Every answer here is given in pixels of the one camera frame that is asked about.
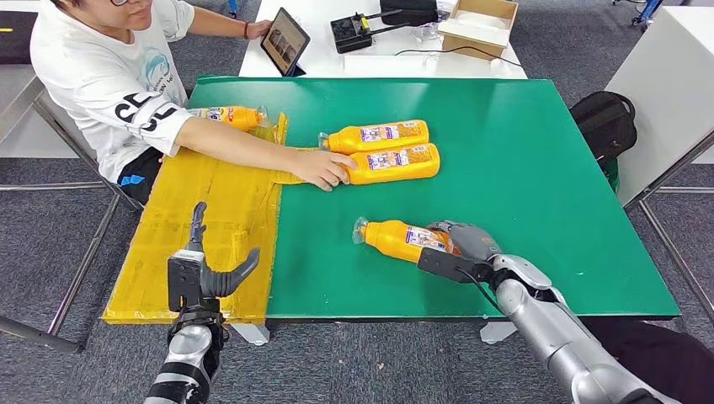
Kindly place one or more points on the yellow taped cardboard mat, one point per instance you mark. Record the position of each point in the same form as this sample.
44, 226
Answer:
195, 195

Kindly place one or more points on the person's right forearm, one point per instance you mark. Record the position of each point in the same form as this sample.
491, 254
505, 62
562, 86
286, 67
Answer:
234, 145

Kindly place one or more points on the person's left hand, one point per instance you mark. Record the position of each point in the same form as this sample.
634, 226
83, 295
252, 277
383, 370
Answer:
259, 29

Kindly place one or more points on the person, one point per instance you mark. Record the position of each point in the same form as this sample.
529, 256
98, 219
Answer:
669, 357
100, 83

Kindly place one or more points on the blue metal stand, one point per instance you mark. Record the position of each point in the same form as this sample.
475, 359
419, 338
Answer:
647, 8

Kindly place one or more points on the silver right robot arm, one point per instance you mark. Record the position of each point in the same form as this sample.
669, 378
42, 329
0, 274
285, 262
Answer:
552, 334

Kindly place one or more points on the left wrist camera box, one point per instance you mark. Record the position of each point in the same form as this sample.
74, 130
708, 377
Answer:
184, 281

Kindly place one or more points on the black bag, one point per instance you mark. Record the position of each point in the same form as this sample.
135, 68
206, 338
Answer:
410, 10

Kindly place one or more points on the green table board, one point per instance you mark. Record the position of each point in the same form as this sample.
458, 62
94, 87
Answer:
530, 195

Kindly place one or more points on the open cardboard box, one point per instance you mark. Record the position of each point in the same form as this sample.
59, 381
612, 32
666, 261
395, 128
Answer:
477, 28

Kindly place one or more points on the black tablet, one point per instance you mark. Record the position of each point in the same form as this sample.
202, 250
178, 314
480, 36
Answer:
284, 40

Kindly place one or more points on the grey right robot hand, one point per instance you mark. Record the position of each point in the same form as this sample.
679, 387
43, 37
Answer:
474, 242

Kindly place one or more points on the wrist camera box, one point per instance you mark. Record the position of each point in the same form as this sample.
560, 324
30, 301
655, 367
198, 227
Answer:
446, 265
184, 281

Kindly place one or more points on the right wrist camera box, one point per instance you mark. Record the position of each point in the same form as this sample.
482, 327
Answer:
446, 265

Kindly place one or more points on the metal table frame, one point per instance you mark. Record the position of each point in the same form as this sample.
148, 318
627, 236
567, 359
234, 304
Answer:
672, 251
83, 265

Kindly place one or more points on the white table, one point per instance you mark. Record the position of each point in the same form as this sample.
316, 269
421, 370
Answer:
385, 64

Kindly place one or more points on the black remote with antennas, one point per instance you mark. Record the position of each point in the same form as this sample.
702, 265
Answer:
351, 33

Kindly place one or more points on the white bench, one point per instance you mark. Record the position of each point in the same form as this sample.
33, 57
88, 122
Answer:
22, 139

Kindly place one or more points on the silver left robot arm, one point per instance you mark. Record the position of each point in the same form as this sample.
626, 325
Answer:
187, 357

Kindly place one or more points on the white table foot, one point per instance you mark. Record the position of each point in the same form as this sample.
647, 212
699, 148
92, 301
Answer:
496, 333
254, 334

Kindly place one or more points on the person's left forearm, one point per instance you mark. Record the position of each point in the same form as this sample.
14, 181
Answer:
217, 25

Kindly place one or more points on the black backpack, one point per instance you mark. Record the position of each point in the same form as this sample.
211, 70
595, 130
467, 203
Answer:
603, 122

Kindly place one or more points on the person's right hand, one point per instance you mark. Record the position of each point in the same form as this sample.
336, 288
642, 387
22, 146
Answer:
321, 167

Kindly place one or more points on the yellow detergent bottle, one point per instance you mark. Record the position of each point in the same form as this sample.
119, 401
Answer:
237, 117
390, 237
346, 139
401, 164

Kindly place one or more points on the clear plastic wrap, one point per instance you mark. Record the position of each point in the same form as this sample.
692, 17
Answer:
426, 32

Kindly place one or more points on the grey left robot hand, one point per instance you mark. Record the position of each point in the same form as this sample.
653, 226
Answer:
220, 281

